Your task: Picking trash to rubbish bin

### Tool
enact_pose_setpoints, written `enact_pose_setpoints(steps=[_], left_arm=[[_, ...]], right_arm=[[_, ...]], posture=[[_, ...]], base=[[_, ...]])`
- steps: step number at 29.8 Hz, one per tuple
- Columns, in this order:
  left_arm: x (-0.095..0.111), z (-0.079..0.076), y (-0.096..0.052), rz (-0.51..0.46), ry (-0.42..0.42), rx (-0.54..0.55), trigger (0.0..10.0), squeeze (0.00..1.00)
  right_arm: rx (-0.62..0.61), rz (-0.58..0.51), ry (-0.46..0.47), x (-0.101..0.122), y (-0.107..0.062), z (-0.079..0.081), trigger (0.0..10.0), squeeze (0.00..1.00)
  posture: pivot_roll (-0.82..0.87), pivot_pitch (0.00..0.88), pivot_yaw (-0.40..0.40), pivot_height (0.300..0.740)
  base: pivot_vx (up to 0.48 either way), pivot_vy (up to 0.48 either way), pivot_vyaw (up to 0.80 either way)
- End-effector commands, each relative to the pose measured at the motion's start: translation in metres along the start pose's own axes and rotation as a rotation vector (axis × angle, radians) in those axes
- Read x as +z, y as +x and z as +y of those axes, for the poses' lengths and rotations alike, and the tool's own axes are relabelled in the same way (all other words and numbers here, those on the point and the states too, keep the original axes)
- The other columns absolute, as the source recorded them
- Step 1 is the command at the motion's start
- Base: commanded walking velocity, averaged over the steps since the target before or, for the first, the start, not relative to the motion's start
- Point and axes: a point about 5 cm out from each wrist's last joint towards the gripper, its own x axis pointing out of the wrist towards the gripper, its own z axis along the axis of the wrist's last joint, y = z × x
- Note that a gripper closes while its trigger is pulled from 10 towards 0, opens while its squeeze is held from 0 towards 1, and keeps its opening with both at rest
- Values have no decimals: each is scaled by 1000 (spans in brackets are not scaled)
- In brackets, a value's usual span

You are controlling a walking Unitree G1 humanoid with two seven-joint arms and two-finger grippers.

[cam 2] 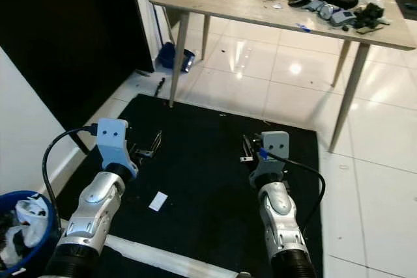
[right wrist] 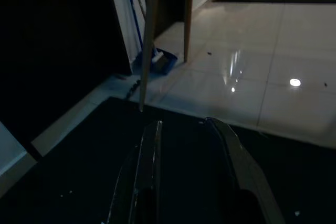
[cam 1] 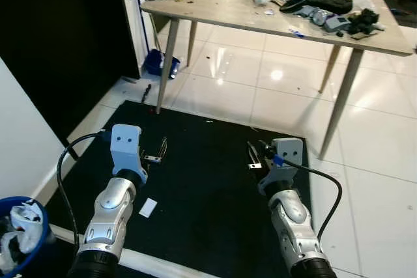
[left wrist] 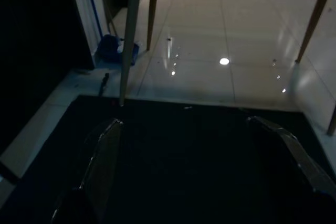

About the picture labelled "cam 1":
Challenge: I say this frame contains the white paper piece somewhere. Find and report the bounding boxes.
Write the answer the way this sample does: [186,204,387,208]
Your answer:
[138,197,159,219]

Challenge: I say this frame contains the blue rubbish bin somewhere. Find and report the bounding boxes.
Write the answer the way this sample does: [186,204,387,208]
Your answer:
[0,196,51,277]

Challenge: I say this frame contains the white crumpled trash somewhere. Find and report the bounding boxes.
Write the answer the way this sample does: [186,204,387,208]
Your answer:
[0,202,44,272]

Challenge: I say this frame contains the black floor mat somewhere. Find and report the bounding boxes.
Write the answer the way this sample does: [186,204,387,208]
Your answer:
[44,100,315,278]

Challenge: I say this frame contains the blue dustpan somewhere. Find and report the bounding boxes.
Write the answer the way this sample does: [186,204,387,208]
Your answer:
[143,48,182,81]

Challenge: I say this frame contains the wooden table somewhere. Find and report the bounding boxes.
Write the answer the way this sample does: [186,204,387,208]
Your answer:
[139,0,417,159]

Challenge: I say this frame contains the grey device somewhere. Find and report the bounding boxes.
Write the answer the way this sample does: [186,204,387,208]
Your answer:
[324,14,352,33]

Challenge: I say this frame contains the black bag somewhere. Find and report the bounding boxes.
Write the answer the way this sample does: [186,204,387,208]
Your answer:
[280,0,356,17]

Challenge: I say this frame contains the black foam lump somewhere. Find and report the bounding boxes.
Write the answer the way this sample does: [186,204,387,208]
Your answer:
[347,8,386,36]

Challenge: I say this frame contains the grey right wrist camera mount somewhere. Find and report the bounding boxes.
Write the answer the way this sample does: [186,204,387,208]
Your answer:
[258,137,305,195]

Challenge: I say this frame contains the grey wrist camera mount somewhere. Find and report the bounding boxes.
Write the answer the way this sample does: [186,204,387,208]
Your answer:
[109,124,150,186]
[258,137,305,195]

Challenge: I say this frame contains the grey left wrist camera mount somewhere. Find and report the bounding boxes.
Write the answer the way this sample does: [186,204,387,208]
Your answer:
[109,124,150,186]

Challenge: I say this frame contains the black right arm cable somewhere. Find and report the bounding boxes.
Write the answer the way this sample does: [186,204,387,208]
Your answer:
[277,153,343,245]

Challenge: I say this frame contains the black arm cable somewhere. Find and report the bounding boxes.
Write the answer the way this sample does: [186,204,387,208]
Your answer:
[56,131,113,249]
[277,153,343,245]

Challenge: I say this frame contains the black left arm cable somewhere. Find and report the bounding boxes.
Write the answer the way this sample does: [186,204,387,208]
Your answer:
[56,131,113,249]

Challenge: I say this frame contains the broom handle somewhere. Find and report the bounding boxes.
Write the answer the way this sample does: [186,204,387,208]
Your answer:
[130,0,159,54]

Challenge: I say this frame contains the black wall panel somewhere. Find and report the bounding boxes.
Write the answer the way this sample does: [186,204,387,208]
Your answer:
[0,0,141,147]

